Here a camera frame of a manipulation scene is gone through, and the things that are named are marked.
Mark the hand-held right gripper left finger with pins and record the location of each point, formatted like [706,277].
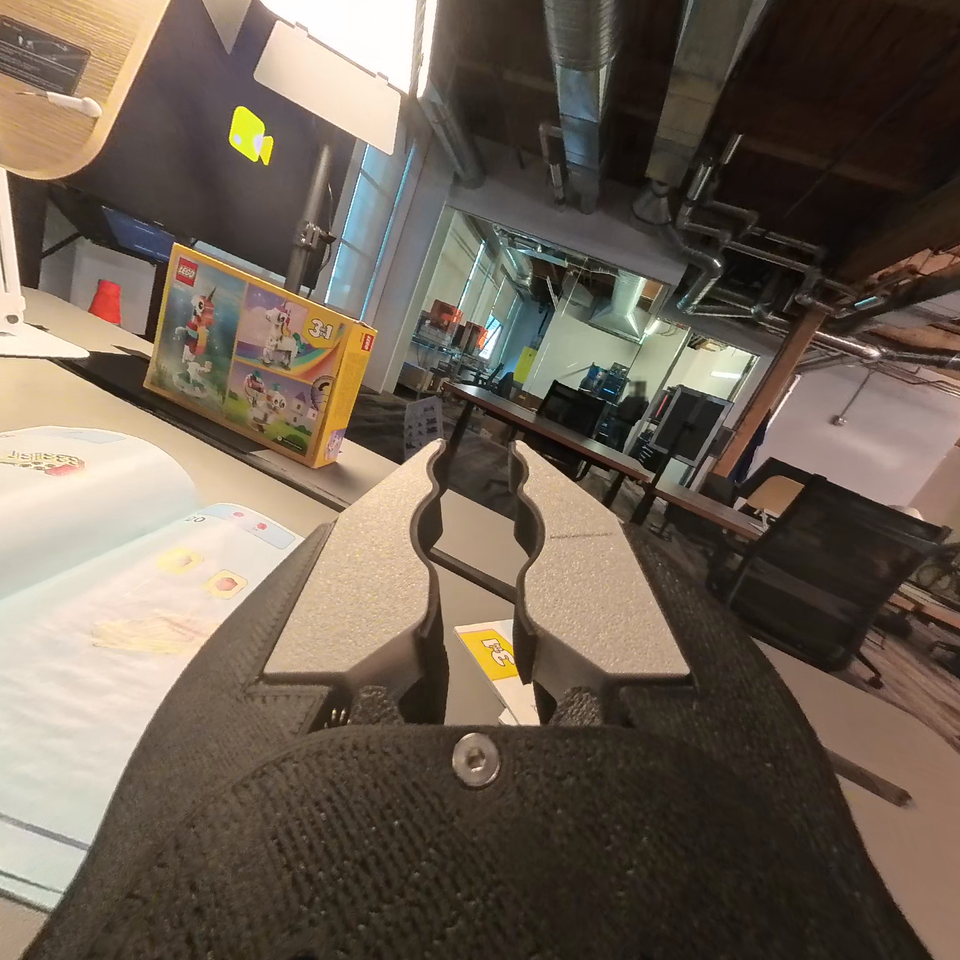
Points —
[352,592]

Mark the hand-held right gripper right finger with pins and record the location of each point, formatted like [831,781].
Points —
[607,600]

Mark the open lego instruction booklet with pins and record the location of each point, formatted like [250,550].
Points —
[112,600]

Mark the yellow lego set box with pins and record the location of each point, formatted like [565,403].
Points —
[247,352]

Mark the closed booklet with yellow corner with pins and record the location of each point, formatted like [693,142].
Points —
[487,652]

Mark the short brown table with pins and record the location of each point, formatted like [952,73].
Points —
[705,506]

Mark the white sign with figures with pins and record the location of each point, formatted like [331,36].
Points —
[424,427]

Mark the black cabinet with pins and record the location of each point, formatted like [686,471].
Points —
[690,427]

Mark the long brown table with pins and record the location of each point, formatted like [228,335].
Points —
[540,420]

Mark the tan wooden chair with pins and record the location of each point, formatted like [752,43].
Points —
[776,495]

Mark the black mesh office chair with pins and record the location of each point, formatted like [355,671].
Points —
[825,570]

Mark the yellow sign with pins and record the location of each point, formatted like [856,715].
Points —
[526,364]

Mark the metal vent hood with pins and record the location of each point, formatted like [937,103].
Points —
[626,311]

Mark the orange 3D printer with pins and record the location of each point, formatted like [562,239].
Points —
[446,315]

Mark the metal ceiling pipe run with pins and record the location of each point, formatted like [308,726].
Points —
[712,255]

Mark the red ribbed cone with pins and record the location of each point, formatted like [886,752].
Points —
[105,301]

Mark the dark blue screen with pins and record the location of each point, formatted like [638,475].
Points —
[139,232]

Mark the black board with yellow logo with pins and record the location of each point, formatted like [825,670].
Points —
[187,150]

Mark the light panel on black stand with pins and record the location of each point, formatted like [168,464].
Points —
[330,82]

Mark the wooden and white desk lamp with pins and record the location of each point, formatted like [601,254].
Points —
[112,127]

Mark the wooden support post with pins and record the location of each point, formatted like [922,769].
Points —
[765,390]

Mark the round metal ventilation duct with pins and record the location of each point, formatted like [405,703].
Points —
[585,90]

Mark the rectangular metal ventilation duct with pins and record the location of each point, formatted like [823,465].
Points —
[705,75]

